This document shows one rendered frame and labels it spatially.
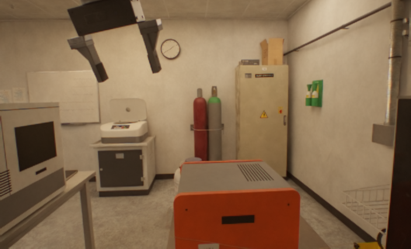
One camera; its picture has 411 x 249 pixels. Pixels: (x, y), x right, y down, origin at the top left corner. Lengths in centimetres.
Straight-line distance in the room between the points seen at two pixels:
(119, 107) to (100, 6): 332
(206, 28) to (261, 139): 208
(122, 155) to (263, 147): 221
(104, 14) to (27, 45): 427
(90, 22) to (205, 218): 63
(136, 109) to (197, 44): 151
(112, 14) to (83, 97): 372
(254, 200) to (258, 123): 283
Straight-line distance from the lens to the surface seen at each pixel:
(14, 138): 123
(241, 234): 81
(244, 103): 345
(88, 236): 203
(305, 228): 142
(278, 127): 366
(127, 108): 377
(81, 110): 419
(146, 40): 47
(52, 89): 443
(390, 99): 224
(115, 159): 337
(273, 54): 367
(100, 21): 49
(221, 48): 385
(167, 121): 378
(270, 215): 80
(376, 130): 228
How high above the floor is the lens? 144
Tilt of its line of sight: 6 degrees down
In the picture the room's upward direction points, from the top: 1 degrees counter-clockwise
